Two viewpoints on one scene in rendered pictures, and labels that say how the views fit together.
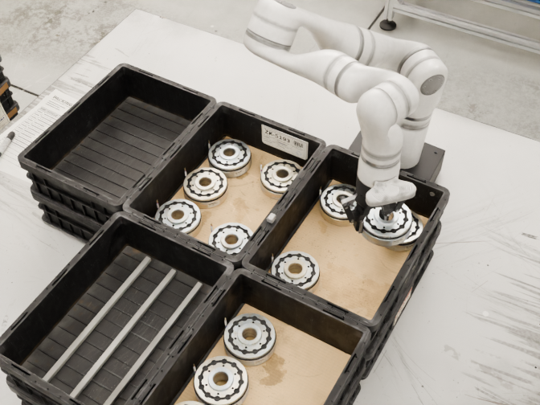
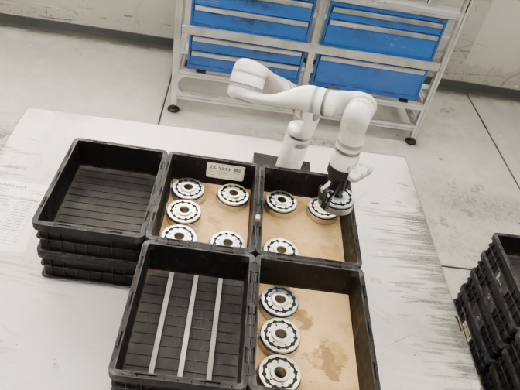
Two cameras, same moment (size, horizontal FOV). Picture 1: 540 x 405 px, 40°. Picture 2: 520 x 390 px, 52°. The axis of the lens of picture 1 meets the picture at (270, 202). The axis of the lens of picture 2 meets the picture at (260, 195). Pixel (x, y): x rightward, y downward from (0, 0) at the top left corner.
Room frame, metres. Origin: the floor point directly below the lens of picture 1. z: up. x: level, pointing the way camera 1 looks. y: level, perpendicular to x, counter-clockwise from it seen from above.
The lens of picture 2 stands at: (0.07, 0.68, 1.98)
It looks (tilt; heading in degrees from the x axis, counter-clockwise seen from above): 40 degrees down; 323
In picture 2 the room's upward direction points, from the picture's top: 12 degrees clockwise
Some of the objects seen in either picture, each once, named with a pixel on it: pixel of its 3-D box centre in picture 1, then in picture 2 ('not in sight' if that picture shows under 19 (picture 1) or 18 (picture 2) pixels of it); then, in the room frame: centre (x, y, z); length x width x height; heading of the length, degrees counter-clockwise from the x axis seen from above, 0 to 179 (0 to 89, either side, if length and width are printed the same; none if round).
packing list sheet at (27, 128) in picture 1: (44, 134); (3, 212); (1.49, 0.62, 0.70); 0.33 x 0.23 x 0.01; 151
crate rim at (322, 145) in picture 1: (228, 177); (207, 200); (1.11, 0.09, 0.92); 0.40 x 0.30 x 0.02; 149
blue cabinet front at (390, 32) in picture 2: not in sight; (376, 54); (2.31, -1.65, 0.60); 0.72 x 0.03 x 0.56; 61
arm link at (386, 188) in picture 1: (383, 169); (350, 158); (0.89, -0.20, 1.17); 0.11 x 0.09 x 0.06; 15
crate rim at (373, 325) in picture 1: (349, 229); (306, 213); (0.96, -0.17, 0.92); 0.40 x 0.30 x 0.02; 149
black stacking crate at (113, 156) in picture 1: (124, 146); (107, 199); (1.27, 0.35, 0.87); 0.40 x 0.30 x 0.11; 149
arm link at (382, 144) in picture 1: (381, 124); (354, 126); (0.91, -0.19, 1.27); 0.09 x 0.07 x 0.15; 127
